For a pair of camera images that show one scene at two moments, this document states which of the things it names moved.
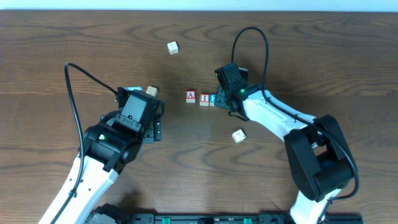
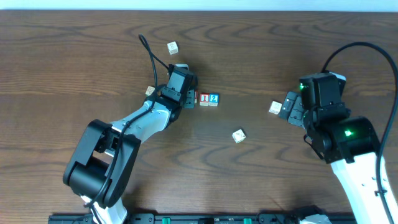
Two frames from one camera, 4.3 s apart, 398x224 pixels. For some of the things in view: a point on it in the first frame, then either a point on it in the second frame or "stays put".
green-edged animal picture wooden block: x=152 y=91 stays put
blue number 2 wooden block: x=212 y=99 stays put
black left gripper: x=156 y=130 to x=189 y=98
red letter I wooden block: x=204 y=99 stays put
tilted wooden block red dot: x=239 y=136 stays put
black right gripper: x=221 y=98 to x=294 y=109
